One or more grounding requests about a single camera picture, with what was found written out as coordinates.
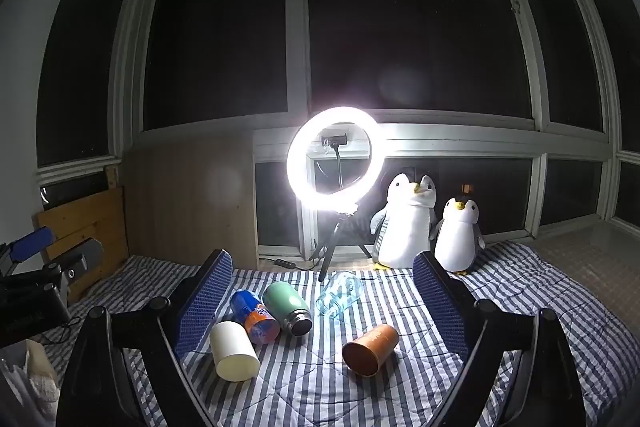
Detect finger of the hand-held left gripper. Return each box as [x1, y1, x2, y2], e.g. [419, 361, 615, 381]
[0, 227, 55, 278]
[42, 237, 104, 292]

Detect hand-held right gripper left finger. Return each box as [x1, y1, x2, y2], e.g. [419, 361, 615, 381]
[56, 249, 235, 427]

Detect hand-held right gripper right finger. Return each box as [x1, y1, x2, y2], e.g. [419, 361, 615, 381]
[412, 251, 589, 427]

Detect white cup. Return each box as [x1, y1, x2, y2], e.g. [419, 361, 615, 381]
[209, 321, 261, 382]

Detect brown paper cup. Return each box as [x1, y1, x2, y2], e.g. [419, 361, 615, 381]
[342, 323, 400, 378]

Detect wooden headboard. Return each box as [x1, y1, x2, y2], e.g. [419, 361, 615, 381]
[33, 166, 130, 308]

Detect blue orange soda can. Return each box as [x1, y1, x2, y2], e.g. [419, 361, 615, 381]
[229, 289, 281, 346]

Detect small penguin plush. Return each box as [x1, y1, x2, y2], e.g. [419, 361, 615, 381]
[432, 197, 486, 278]

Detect green insulated flask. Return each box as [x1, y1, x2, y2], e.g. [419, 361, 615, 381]
[262, 282, 314, 337]

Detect large penguin plush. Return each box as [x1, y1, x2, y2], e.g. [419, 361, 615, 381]
[370, 172, 439, 271]

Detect clear glass jar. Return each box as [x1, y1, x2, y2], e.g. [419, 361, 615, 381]
[315, 271, 364, 319]

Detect light wooden panel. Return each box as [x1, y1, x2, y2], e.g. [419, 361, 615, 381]
[122, 141, 259, 269]

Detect black tripod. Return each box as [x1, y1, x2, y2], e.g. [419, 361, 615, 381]
[307, 206, 374, 284]

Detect blue white striped blanket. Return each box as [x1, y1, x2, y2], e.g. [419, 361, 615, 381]
[47, 241, 640, 427]

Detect black phone holder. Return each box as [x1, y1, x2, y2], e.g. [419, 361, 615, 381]
[320, 134, 352, 200]

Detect thin black cable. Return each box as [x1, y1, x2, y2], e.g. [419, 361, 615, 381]
[35, 316, 92, 345]

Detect black cable with remote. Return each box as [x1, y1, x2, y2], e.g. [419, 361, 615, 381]
[260, 256, 323, 272]

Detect ring light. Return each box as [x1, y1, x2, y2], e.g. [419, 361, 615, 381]
[286, 106, 385, 213]

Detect white window frame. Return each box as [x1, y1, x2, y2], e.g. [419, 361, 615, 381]
[32, 0, 640, 264]

